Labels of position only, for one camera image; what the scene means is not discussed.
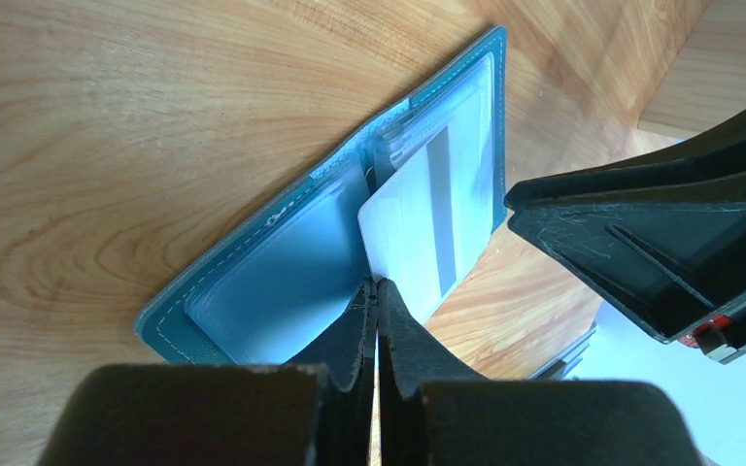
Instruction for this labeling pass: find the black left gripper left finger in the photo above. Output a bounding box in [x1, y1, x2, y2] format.
[40, 280, 377, 465]

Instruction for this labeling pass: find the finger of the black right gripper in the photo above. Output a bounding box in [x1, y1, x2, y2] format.
[504, 110, 746, 210]
[508, 171, 746, 343]

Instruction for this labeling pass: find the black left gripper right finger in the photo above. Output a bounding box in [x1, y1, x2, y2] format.
[377, 280, 703, 465]

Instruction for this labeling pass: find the blue leather card holder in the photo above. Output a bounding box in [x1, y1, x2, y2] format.
[133, 26, 508, 365]

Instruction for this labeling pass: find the wooden shelf unit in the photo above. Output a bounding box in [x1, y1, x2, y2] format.
[637, 1, 746, 139]

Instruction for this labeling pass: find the aluminium table edge rail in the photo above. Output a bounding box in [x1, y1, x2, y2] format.
[528, 321, 597, 381]

